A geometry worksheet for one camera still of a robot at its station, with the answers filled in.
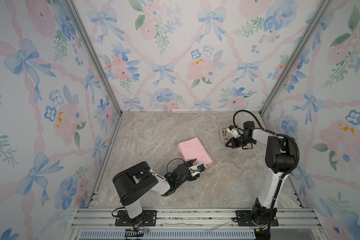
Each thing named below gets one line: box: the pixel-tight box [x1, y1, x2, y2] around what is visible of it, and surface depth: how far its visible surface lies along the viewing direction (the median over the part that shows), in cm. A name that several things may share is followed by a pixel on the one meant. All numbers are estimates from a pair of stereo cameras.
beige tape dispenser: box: [219, 126, 229, 144], surface depth 105 cm
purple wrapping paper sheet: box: [177, 137, 213, 167], surface depth 92 cm
